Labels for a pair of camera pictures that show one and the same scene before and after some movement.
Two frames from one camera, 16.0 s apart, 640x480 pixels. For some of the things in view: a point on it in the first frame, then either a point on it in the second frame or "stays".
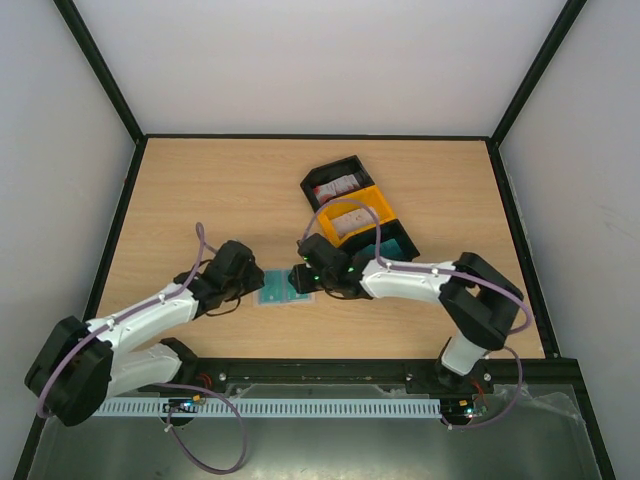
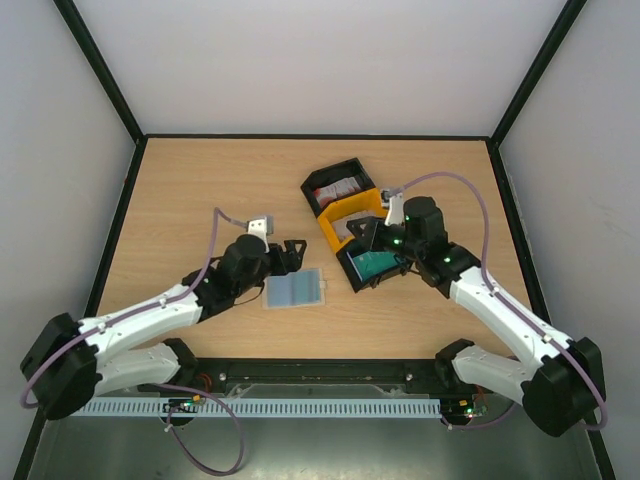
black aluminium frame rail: [378, 378] stays
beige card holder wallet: [279, 291] stays
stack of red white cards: [329, 189] stays
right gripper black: [300, 279] to [377, 239]
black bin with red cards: [335, 180] stays
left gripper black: [255, 280] to [292, 262]
